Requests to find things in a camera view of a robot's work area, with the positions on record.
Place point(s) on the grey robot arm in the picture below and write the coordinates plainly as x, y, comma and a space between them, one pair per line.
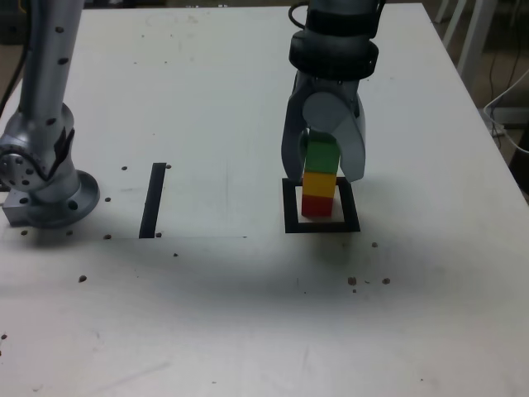
45, 82

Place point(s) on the black tape square outline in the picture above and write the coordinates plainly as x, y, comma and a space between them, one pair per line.
289, 207

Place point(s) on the yellow cube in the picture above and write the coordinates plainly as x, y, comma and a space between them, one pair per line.
318, 185

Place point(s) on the red cube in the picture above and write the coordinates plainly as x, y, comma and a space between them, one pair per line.
316, 207

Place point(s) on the white furniture leg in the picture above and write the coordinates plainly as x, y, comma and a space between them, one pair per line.
442, 10
454, 20
473, 37

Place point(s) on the green cube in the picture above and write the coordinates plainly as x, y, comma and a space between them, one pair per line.
321, 157

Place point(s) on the black tape strip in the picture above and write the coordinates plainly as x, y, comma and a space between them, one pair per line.
151, 202

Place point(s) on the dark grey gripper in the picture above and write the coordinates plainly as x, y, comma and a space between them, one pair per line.
343, 87

